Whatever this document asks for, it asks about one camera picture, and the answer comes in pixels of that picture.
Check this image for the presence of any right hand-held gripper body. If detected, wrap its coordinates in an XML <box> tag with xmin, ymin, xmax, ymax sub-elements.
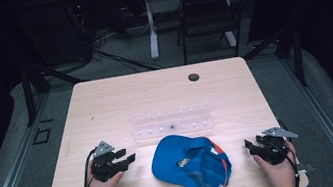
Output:
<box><xmin>253</xmin><ymin>123</ymin><xmax>304</xmax><ymax>169</ymax></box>

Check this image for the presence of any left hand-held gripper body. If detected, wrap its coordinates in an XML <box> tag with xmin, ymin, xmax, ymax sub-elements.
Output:
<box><xmin>86</xmin><ymin>138</ymin><xmax>125</xmax><ymax>185</ymax></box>

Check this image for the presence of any blue baseball cap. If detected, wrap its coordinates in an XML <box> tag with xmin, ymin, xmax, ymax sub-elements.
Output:
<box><xmin>146</xmin><ymin>125</ymin><xmax>237</xmax><ymax>187</ymax></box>

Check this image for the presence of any person's left hand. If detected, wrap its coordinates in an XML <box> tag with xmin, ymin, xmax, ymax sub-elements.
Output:
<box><xmin>78</xmin><ymin>155</ymin><xmax>127</xmax><ymax>187</ymax></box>

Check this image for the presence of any person's right hand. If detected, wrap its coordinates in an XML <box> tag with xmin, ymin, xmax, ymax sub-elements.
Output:
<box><xmin>251</xmin><ymin>138</ymin><xmax>303</xmax><ymax>187</ymax></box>

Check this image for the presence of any clear acrylic rack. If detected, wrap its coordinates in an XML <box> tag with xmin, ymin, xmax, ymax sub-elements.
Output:
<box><xmin>128</xmin><ymin>101</ymin><xmax>217</xmax><ymax>144</ymax></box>

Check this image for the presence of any black tape square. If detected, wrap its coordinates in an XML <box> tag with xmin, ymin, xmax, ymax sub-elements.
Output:
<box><xmin>30</xmin><ymin>126</ymin><xmax>55</xmax><ymax>146</ymax></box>

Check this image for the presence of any black metal stand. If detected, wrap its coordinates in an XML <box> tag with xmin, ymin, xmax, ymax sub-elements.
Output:
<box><xmin>17</xmin><ymin>56</ymin><xmax>95</xmax><ymax>129</ymax></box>
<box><xmin>238</xmin><ymin>22</ymin><xmax>310</xmax><ymax>97</ymax></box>

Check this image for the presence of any dark round table grommet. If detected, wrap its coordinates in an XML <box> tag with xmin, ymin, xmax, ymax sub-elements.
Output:
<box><xmin>187</xmin><ymin>71</ymin><xmax>201</xmax><ymax>84</ymax></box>

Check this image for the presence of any white background desk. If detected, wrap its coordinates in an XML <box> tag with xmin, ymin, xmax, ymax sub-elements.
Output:
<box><xmin>121</xmin><ymin>0</ymin><xmax>278</xmax><ymax>64</ymax></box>

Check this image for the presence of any black folding chair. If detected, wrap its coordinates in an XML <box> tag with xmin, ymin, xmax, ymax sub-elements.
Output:
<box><xmin>169</xmin><ymin>0</ymin><xmax>262</xmax><ymax>67</ymax></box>

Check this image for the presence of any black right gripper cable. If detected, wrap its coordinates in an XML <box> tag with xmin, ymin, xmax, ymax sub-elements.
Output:
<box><xmin>269</xmin><ymin>114</ymin><xmax>304</xmax><ymax>187</ymax></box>

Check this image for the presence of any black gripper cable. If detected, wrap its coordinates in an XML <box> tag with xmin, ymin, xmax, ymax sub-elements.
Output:
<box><xmin>69</xmin><ymin>146</ymin><xmax>103</xmax><ymax>187</ymax></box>
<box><xmin>269</xmin><ymin>114</ymin><xmax>304</xmax><ymax>187</ymax></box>

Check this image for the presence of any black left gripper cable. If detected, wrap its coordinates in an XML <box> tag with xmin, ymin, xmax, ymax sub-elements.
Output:
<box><xmin>69</xmin><ymin>146</ymin><xmax>103</xmax><ymax>187</ymax></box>

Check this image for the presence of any grey metal table bracket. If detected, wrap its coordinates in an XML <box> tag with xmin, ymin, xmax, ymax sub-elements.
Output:
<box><xmin>296</xmin><ymin>162</ymin><xmax>317</xmax><ymax>176</ymax></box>

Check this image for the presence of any bundle of floor cables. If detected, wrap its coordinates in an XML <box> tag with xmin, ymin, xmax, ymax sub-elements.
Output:
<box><xmin>65</xmin><ymin>0</ymin><xmax>167</xmax><ymax>84</ymax></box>

